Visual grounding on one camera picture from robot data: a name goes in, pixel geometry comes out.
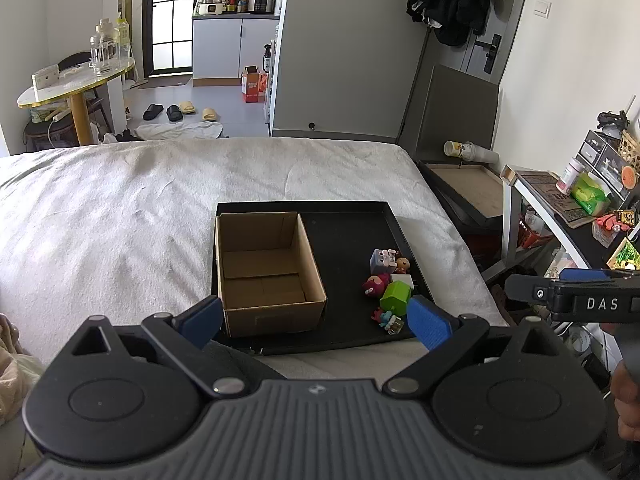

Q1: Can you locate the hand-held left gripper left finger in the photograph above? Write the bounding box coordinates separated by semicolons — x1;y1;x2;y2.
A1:
70;295;249;399

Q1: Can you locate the beige cloth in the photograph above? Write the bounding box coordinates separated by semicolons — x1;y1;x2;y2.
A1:
0;312;46;426

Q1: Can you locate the white side shelf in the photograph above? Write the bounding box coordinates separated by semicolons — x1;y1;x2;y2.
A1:
501;165;640;281

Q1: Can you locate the black tray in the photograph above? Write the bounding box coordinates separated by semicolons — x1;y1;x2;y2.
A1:
212;200;436;357

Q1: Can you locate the black-framed glass door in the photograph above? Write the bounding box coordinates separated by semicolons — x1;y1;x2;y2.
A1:
142;0;207;78

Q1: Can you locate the stack of paper cups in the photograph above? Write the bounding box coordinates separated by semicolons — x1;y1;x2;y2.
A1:
444;140;500;163

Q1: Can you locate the person's right hand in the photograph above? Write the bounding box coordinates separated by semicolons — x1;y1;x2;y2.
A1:
613;360;640;443

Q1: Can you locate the black door lock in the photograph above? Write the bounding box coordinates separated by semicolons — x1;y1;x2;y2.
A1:
482;34;502;73

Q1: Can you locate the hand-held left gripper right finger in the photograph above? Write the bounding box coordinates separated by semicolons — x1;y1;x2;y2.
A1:
382;295;558;398

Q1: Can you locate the white floor towel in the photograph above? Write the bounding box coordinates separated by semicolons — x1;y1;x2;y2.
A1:
135;121;224;140

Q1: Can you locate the desktop drawer organiser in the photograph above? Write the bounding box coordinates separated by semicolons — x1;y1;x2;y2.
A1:
575;130;640;196

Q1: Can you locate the clear water bottle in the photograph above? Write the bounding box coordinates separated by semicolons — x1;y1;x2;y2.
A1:
89;19;121;77

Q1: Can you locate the orange cardboard box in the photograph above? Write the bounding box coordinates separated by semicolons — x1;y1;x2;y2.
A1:
241;66;268;104

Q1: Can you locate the yellow-lidded bottle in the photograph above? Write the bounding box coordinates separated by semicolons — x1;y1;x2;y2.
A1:
114;17;132;61

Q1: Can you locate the brown cardboard box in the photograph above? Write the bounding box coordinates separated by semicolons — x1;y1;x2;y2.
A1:
214;211;328;338

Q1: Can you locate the round yellow-edged table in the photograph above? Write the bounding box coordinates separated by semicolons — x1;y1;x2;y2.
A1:
17;56;137;146

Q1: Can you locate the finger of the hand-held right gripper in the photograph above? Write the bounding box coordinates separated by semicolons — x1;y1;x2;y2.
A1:
504;274;552;307
559;268;640;283

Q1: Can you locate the small red blue figurine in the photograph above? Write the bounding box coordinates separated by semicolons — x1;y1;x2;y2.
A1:
371;308;405;336

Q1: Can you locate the grey leaning board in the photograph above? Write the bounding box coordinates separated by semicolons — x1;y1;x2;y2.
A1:
415;64;501;167

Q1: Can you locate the pink plush toy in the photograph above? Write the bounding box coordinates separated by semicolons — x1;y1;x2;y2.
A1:
362;273;392;301

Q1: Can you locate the white box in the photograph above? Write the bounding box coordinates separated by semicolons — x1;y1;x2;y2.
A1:
31;66;60;92

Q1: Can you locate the green hexagonal box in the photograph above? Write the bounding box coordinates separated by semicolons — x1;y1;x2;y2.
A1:
379;280;413;317

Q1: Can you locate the purple cube toy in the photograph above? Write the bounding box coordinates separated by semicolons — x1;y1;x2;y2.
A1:
370;248;398;275

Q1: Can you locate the dark wooden frame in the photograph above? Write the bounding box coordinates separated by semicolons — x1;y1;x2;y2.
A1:
417;160;506;226

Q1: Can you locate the white kitchen cabinet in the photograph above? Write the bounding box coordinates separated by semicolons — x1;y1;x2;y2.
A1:
192;14;280;87

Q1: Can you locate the white pink-lidded bottle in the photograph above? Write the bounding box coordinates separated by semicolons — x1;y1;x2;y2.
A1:
556;157;583;196

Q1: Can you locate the green wipes pack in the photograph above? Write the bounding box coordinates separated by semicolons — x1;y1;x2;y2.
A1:
571;172;612;217

